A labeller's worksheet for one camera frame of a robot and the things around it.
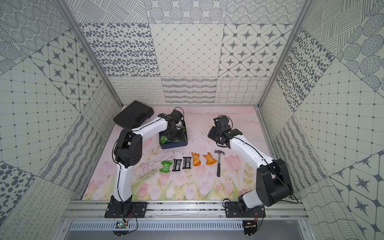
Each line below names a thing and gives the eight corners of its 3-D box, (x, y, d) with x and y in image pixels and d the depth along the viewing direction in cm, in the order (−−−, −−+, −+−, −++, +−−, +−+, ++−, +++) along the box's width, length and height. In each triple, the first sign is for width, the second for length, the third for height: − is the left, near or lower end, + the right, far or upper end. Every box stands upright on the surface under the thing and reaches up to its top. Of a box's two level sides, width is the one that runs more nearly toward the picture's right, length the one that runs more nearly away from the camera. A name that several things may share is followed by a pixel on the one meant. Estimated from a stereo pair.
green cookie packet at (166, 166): (160, 172, 89) (159, 171, 87) (161, 162, 93) (161, 161, 91) (171, 172, 89) (171, 171, 87) (172, 162, 93) (172, 161, 91)
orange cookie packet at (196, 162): (193, 166, 90) (193, 165, 89) (191, 154, 96) (191, 152, 94) (201, 165, 91) (201, 164, 89) (199, 153, 96) (199, 151, 95)
